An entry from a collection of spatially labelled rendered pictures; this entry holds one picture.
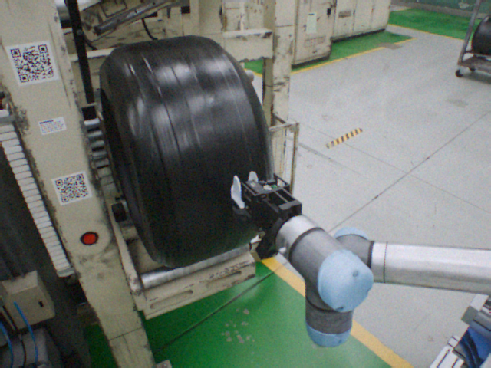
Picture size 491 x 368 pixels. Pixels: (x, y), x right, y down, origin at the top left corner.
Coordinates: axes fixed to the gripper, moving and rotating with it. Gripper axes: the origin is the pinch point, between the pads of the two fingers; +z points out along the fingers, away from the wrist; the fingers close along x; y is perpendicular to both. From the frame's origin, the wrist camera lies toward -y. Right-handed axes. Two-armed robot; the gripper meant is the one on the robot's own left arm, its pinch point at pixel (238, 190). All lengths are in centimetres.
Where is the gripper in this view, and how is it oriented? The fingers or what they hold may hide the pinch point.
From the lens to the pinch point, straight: 76.0
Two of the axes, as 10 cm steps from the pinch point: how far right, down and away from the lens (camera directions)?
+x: -8.9, 2.6, -3.8
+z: -4.6, -4.3, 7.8
